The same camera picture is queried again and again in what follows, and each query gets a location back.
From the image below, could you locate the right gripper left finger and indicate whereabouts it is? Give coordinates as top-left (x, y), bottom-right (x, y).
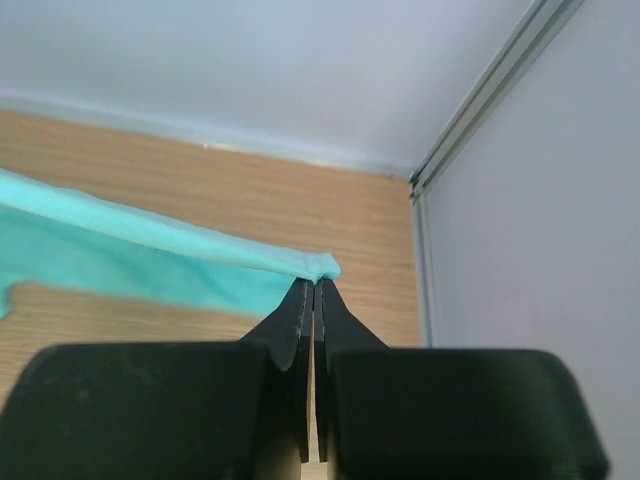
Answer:
top-left (1, 279), bottom-right (313, 479)

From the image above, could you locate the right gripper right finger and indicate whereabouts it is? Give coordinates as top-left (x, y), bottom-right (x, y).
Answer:
top-left (314, 280), bottom-right (610, 479)

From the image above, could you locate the teal green t shirt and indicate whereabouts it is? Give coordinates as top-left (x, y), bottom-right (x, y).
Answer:
top-left (1, 170), bottom-right (341, 316)

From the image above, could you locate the right corner aluminium post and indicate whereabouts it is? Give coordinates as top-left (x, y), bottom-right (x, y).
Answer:
top-left (409, 0), bottom-right (582, 347)

